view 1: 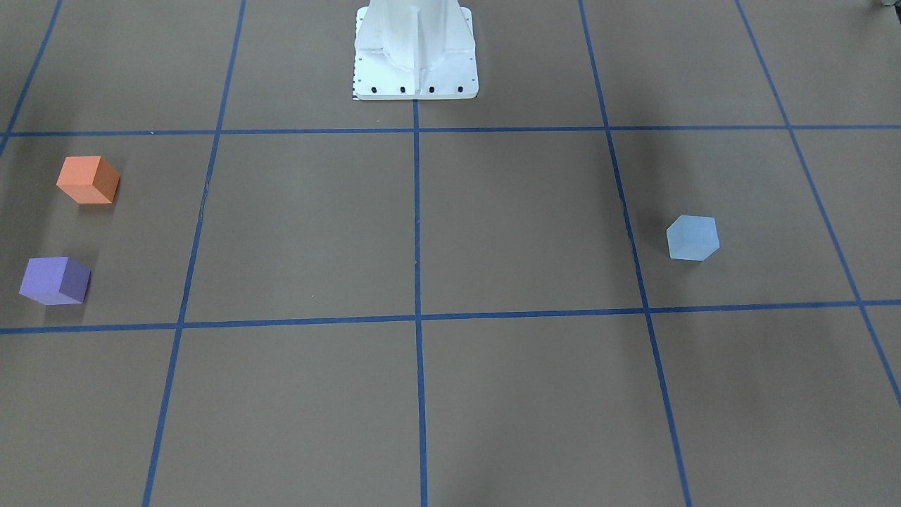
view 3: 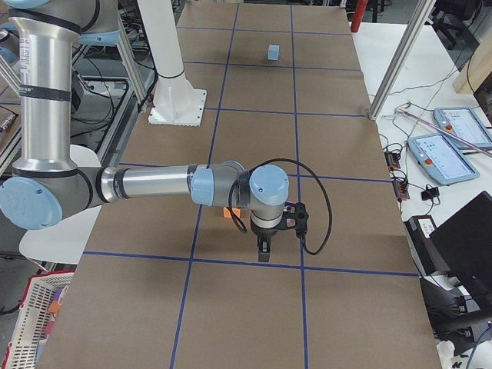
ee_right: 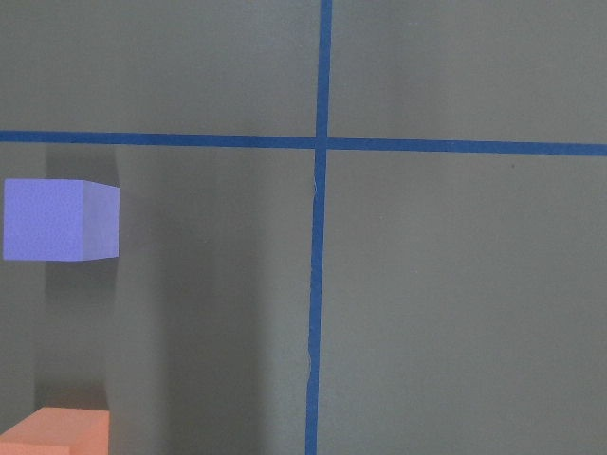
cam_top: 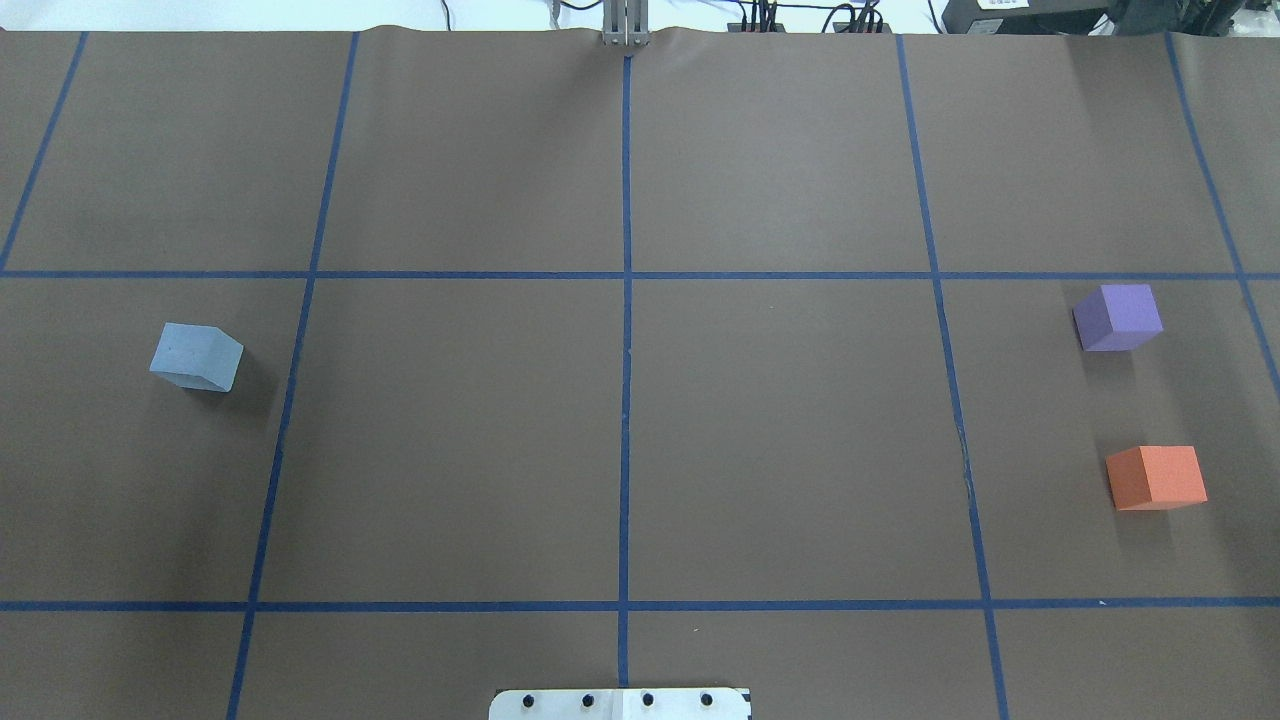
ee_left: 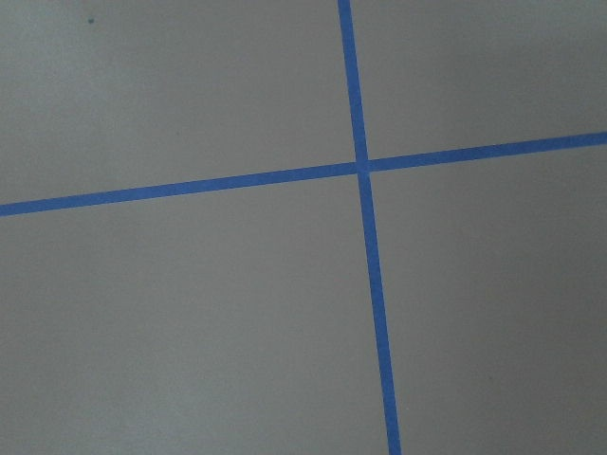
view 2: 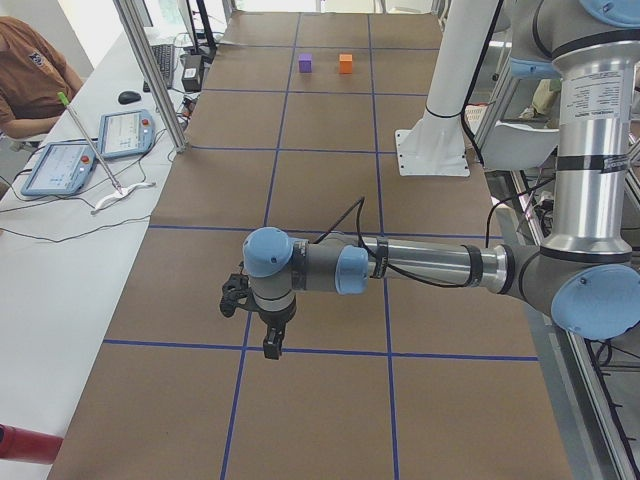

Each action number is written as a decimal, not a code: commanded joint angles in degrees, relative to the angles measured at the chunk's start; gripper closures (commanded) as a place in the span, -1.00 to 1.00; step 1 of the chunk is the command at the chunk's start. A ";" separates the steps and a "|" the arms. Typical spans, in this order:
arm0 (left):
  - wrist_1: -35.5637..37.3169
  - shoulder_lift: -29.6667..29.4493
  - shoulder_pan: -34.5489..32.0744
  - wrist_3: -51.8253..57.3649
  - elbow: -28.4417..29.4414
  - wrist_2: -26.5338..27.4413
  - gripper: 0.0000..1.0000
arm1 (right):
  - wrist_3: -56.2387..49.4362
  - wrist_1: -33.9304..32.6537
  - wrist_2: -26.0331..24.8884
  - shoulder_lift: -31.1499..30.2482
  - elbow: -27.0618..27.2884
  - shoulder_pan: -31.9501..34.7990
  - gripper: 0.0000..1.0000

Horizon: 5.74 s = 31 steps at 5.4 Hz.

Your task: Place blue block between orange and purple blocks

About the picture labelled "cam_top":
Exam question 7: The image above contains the light blue foam block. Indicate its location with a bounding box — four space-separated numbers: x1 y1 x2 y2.
148 322 244 393

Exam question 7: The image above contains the purple foam block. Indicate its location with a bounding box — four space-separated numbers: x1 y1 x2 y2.
1071 284 1164 352

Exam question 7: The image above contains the orange foam block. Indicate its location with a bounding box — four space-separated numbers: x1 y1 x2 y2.
1105 445 1208 512

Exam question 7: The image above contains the aluminium frame post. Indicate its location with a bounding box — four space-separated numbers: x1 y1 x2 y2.
602 0 652 47

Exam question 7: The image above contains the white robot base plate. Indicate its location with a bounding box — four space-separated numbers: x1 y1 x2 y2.
488 687 753 719

